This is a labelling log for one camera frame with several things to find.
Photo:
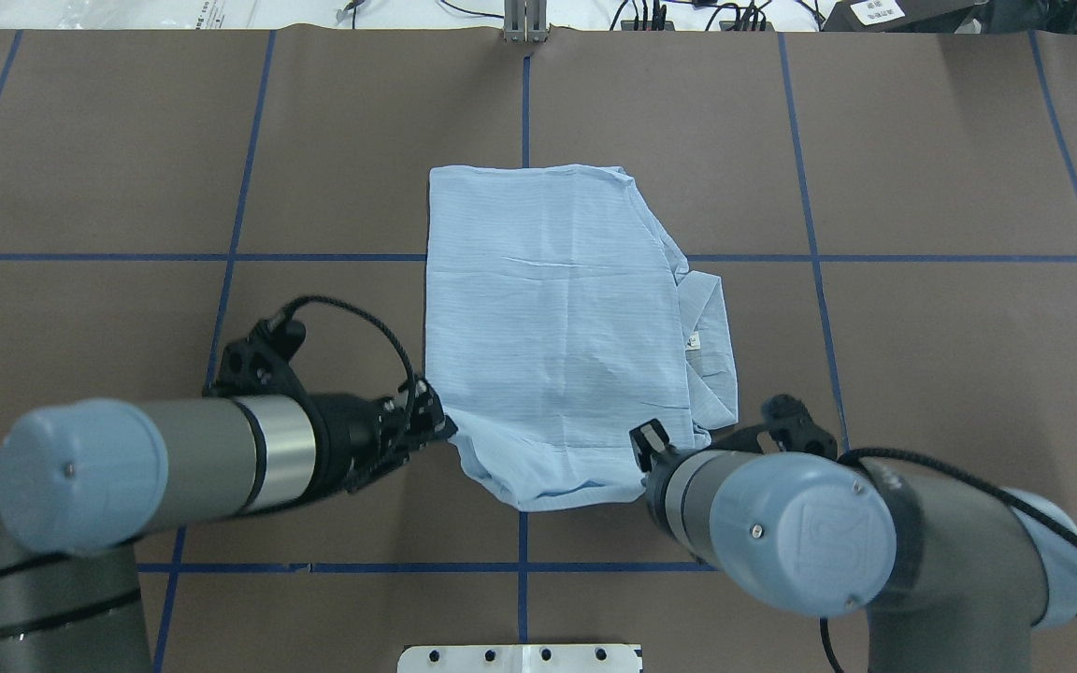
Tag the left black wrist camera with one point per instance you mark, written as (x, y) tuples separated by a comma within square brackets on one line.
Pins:
[(260, 363)]

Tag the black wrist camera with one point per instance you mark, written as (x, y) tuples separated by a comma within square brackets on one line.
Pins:
[(789, 425), (260, 363)]

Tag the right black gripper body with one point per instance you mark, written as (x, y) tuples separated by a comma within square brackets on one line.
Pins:
[(648, 439)]

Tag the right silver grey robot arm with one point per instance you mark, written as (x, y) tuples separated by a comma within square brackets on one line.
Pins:
[(953, 574)]

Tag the light blue button-up shirt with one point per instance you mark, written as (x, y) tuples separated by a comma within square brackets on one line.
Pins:
[(560, 314)]

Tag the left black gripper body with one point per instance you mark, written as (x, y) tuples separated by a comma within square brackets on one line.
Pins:
[(349, 436)]

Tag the white camera mast base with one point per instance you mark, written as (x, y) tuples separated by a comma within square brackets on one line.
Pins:
[(590, 657)]

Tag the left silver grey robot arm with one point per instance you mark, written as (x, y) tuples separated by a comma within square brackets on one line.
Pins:
[(82, 483)]

